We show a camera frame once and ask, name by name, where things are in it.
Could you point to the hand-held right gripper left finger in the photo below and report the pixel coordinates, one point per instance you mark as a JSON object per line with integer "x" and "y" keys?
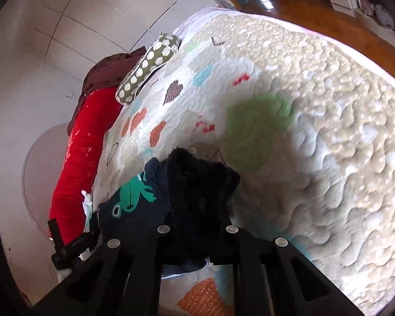
{"x": 163, "y": 244}

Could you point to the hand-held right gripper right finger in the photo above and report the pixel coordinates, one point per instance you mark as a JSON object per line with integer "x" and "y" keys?
{"x": 237, "y": 244}

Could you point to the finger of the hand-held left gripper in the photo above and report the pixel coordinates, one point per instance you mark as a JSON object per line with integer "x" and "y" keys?
{"x": 73, "y": 247}

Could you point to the dark navy pants green print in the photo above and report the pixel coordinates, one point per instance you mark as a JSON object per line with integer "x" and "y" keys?
{"x": 191, "y": 197}

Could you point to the white cloth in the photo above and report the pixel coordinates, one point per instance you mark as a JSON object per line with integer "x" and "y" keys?
{"x": 87, "y": 204}

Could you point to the red bolster pillow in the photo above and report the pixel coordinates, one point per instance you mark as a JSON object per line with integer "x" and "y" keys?
{"x": 82, "y": 158}

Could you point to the printed quilted bedspread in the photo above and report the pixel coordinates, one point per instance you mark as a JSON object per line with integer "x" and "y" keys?
{"x": 316, "y": 138}

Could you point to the dark brown star-print cloth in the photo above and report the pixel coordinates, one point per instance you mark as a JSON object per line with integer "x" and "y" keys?
{"x": 103, "y": 72}

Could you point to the green pillow white dots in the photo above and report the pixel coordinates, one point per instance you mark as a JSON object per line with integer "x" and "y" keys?
{"x": 144, "y": 65}

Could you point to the pile of grey cloth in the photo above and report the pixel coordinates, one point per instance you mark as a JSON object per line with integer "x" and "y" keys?
{"x": 377, "y": 11}

